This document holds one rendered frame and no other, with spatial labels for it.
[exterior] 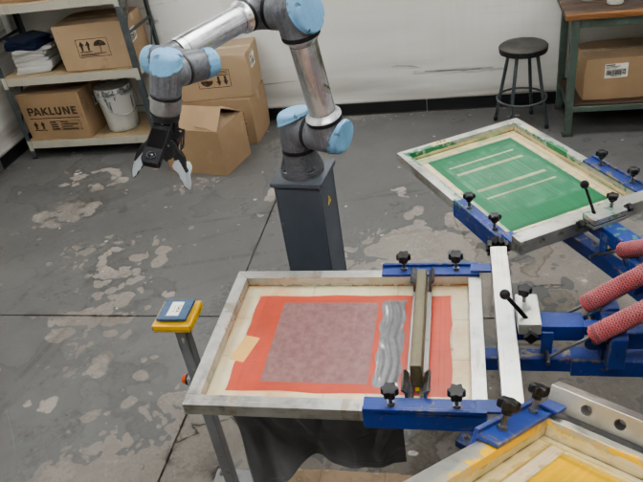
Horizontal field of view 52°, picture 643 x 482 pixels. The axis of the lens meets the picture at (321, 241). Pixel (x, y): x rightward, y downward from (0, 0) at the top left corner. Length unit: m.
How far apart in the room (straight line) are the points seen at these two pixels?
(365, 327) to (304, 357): 0.20
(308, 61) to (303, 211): 0.57
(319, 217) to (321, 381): 0.68
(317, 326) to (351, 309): 0.12
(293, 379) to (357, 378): 0.18
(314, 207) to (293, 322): 0.45
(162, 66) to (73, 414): 2.20
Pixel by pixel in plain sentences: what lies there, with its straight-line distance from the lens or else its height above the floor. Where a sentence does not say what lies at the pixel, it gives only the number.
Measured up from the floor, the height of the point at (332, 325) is 0.96.
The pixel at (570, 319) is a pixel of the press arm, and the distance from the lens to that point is 1.88.
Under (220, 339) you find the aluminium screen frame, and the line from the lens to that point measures 1.99.
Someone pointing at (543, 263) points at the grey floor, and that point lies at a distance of 3.83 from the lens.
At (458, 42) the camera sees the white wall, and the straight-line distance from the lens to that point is 5.48.
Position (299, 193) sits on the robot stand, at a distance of 2.27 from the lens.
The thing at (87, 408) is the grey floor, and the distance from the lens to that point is 3.46.
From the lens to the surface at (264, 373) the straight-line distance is 1.90.
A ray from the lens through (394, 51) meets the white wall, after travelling 5.51.
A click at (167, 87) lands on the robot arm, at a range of 1.62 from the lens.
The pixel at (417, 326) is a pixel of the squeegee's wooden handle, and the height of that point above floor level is 1.06.
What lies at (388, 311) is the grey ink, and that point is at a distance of 2.02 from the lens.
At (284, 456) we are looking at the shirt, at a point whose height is 0.69.
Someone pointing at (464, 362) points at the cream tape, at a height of 0.96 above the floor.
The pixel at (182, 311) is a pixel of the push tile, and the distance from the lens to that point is 2.18.
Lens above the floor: 2.27
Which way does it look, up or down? 33 degrees down
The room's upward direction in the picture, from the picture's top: 9 degrees counter-clockwise
